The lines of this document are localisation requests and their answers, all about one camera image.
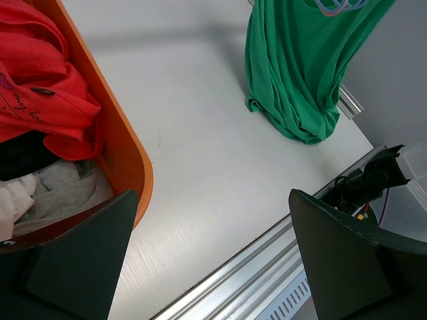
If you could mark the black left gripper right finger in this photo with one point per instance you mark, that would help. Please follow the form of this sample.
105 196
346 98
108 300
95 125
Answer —
355 269

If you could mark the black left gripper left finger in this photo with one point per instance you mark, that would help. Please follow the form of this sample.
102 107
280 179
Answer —
70 269

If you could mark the grey tank top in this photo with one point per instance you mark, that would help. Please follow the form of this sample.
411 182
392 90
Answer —
63 189

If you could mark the white tank top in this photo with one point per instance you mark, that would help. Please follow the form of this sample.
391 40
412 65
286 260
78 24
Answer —
16 199

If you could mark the black tank top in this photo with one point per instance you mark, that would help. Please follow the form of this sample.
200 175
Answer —
25 154

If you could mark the red tank top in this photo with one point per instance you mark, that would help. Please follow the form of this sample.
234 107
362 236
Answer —
41 90

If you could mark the green tank top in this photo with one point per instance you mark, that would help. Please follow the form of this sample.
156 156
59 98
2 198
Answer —
296 59

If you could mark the orange plastic basket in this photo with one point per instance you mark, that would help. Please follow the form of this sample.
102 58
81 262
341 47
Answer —
123 159

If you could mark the white slotted cable duct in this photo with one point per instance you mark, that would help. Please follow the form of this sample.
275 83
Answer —
289 301

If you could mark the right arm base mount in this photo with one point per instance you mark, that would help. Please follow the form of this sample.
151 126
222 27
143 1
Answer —
362 186

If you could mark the aluminium frame rail front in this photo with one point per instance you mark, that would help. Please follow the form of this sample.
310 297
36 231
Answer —
246 284

